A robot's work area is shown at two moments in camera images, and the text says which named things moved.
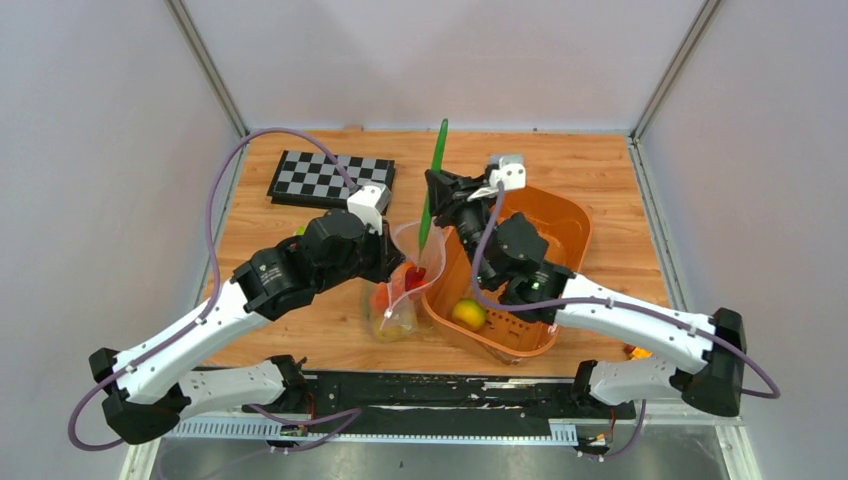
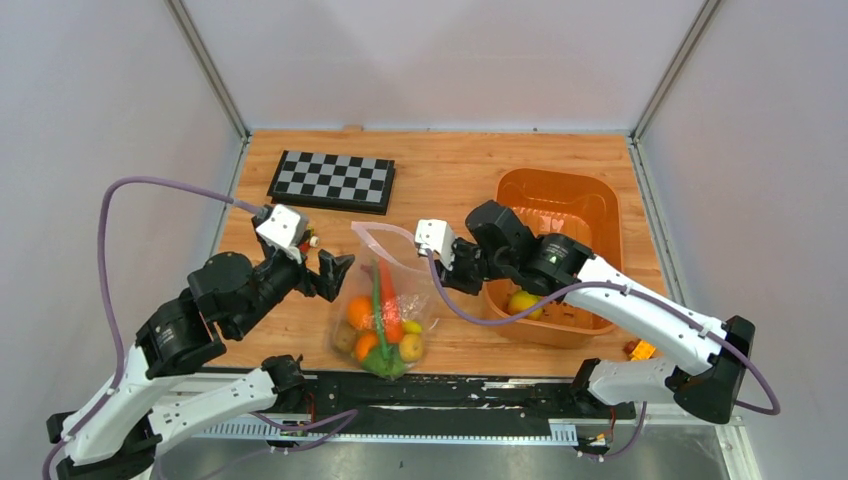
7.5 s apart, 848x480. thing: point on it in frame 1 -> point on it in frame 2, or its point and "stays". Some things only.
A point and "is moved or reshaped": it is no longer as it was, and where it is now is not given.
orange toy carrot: x=379 y=297 -> x=391 y=310
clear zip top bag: x=417 y=258 is moved or reshaped
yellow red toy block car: x=637 y=353 stays
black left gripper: x=392 y=257 -> x=327 y=283
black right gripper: x=450 y=195 -> x=454 y=278
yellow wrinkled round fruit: x=395 y=333 -> x=410 y=347
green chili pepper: x=427 y=218 -> x=376 y=292
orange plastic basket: x=564 y=221 is moved or reshaped
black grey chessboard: x=314 y=179 stays
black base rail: x=340 y=395 stays
